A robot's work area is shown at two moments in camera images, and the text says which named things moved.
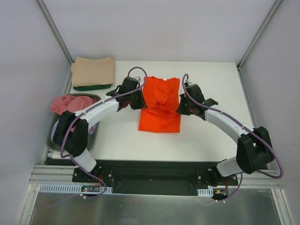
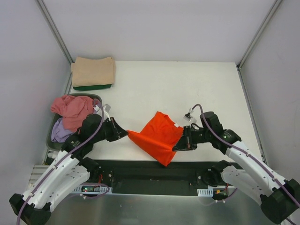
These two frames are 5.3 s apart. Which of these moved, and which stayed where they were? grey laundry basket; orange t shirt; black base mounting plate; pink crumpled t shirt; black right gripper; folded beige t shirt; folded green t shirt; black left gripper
Moved: orange t shirt; black right gripper; black left gripper
Stayed: folded beige t shirt; folded green t shirt; grey laundry basket; pink crumpled t shirt; black base mounting plate
